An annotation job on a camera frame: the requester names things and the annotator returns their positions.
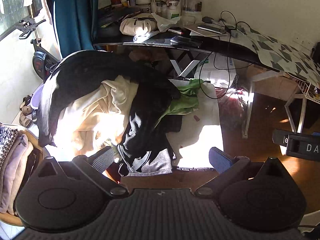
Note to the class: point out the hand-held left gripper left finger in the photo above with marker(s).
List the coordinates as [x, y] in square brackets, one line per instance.
[103, 158]

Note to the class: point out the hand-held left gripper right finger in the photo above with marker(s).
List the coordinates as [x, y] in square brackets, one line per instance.
[220, 160]

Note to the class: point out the black sweatshirt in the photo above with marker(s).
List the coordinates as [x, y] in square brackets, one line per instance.
[147, 120]

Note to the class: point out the white floor mat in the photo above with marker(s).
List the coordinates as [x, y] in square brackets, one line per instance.
[200, 135]

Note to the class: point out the cream garment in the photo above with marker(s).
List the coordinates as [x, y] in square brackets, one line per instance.
[100, 112]

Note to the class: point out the grey cloth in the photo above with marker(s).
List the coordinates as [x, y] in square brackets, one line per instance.
[155, 162]

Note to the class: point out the reddish plastic bag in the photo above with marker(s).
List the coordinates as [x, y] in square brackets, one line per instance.
[230, 100]

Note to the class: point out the wicker chair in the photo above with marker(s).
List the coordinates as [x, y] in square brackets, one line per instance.
[41, 152]

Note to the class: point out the cardboard box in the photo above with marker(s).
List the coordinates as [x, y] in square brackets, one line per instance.
[270, 85]

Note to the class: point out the green garment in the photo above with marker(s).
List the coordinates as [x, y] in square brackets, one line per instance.
[185, 100]

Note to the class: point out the brown sandal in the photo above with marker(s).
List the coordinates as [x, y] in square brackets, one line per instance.
[25, 120]
[26, 105]

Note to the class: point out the beige folded cloth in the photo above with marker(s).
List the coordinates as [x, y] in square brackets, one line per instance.
[15, 170]

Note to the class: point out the lavender plastic tub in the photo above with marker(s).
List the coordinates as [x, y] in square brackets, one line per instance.
[37, 97]

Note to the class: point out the black coat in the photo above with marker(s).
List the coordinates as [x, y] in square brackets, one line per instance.
[100, 67]

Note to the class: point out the geometric patterned tablecloth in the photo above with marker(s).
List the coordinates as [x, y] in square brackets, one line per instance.
[287, 55]

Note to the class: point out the white shopping bag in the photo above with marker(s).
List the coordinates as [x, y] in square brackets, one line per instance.
[220, 65]

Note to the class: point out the black white patterned cloth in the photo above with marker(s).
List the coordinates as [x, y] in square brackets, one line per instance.
[7, 140]

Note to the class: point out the black desk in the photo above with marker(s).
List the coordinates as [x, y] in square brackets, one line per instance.
[225, 48]

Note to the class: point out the exercise bike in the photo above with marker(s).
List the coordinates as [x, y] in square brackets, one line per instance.
[40, 62]

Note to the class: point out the black tablet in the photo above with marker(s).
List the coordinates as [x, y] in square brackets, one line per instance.
[186, 41]

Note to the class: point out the white notebook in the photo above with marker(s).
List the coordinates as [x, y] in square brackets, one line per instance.
[195, 31]

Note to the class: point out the smartphone on desk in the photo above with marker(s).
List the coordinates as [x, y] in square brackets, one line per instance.
[212, 28]

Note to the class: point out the red marker pen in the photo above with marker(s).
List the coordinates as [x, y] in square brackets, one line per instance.
[175, 31]

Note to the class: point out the cream pouch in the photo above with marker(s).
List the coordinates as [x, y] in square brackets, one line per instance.
[137, 26]

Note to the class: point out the teal curtain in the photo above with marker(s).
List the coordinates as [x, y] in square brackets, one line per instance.
[75, 17]

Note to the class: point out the crumpled white plastic bag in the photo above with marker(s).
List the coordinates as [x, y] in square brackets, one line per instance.
[165, 22]

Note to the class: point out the clear cosmetics organizer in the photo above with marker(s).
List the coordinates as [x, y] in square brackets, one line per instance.
[192, 7]

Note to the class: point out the white bottle green label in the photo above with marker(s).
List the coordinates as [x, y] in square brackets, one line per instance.
[174, 11]

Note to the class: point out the window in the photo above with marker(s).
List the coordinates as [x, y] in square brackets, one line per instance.
[15, 5]

